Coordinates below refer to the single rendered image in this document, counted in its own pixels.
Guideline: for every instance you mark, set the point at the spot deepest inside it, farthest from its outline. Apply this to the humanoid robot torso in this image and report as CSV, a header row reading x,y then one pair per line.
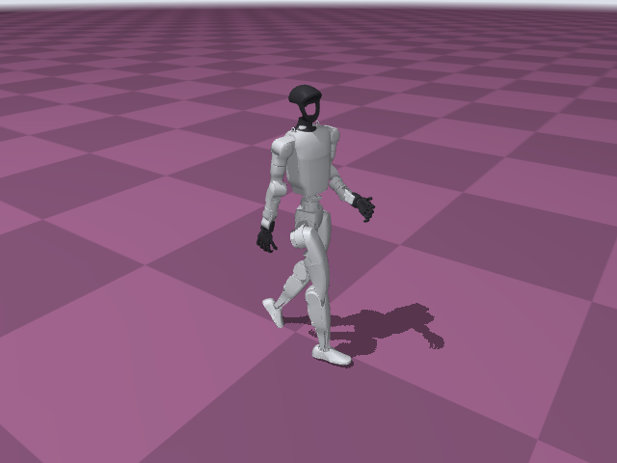
x,y
308,171

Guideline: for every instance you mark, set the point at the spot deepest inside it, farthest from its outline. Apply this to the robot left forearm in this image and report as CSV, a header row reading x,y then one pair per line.
x,y
344,193

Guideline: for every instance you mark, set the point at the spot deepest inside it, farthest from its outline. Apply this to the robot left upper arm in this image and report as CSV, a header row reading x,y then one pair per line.
x,y
334,139

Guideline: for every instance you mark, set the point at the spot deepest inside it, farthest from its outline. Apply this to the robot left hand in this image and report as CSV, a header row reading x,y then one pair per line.
x,y
363,205

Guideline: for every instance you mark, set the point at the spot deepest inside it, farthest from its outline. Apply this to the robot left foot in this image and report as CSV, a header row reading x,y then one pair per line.
x,y
276,316

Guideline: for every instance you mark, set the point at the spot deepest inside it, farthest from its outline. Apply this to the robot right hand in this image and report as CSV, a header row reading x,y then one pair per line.
x,y
264,238

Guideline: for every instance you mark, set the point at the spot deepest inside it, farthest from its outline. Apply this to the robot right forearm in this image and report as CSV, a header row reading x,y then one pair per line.
x,y
271,207

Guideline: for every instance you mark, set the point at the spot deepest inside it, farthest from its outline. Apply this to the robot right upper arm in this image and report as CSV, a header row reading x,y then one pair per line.
x,y
281,149

